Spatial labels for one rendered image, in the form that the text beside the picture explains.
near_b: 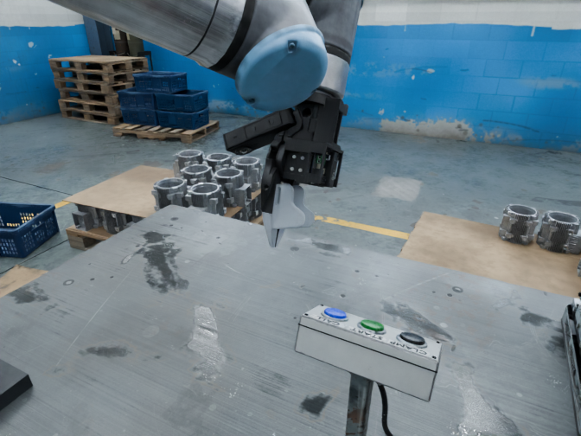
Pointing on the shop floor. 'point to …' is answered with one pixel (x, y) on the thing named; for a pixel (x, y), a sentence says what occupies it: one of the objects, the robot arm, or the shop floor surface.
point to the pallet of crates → (164, 108)
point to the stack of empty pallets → (95, 85)
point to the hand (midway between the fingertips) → (270, 237)
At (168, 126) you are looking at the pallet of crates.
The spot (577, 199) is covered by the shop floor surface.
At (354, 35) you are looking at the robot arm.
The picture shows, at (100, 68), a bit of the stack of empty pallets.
